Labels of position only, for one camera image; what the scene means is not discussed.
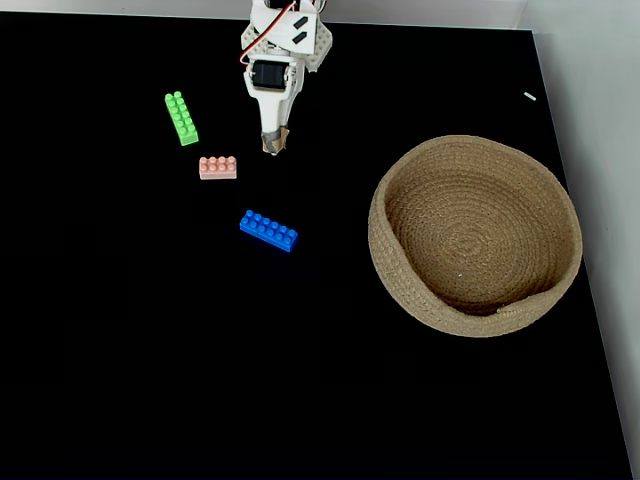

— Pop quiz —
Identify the pink short lego block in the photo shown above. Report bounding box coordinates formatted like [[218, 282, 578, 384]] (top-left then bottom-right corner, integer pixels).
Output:
[[198, 155, 238, 181]]

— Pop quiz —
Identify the blue long lego block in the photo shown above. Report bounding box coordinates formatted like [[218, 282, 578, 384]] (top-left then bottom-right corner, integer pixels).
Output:
[[239, 209, 299, 253]]

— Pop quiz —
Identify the green long lego block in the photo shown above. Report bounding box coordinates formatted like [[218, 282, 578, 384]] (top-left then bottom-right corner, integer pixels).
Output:
[[164, 90, 200, 147]]

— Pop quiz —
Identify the red black servo cable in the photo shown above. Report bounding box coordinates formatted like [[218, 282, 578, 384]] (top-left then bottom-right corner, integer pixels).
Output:
[[238, 1, 302, 67]]

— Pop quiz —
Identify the woven rope basket tray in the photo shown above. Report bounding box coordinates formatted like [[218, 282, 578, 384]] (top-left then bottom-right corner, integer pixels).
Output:
[[368, 134, 584, 339]]

